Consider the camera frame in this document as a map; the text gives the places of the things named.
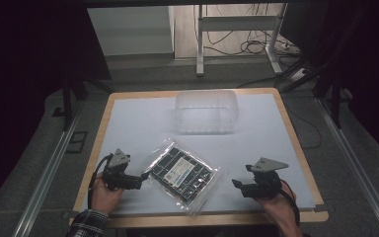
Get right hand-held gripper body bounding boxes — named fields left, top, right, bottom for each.
left=245, top=157, right=290, bottom=200

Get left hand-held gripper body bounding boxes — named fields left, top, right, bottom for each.
left=102, top=148, right=143, bottom=192

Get clear bag with black board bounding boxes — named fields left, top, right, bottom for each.
left=139, top=137, right=224, bottom=217

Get person's left hand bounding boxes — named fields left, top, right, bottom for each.
left=90, top=176, right=126, bottom=215

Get person's right hand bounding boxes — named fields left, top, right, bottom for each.
left=256, top=184, right=302, bottom=235

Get white table mat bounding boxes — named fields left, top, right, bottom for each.
left=82, top=93, right=316, bottom=215

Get clear plastic container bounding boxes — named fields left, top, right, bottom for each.
left=173, top=89, right=240, bottom=135

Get black metal stand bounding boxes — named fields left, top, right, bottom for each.
left=279, top=58, right=353, bottom=130
left=51, top=73, right=114, bottom=132

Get white power strip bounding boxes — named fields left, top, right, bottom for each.
left=289, top=67, right=308, bottom=83

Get dark curtain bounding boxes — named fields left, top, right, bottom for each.
left=0, top=0, right=113, bottom=215
left=279, top=0, right=379, bottom=166

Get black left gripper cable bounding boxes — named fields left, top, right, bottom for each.
left=86, top=153, right=114, bottom=210

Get red and black gripper cable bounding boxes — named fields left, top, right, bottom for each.
left=277, top=179, right=302, bottom=228

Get black floor frame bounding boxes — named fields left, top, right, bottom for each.
left=65, top=130, right=89, bottom=154

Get thin black floor cable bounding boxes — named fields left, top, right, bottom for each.
left=286, top=108, right=324, bottom=150

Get metal floor rail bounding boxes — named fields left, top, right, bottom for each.
left=314, top=98, right=379, bottom=237
left=11, top=104, right=84, bottom=237

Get bundle of floor cables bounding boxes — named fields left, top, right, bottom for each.
left=200, top=3, right=300, bottom=57

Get white desk frame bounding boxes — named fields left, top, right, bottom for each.
left=194, top=3, right=289, bottom=78

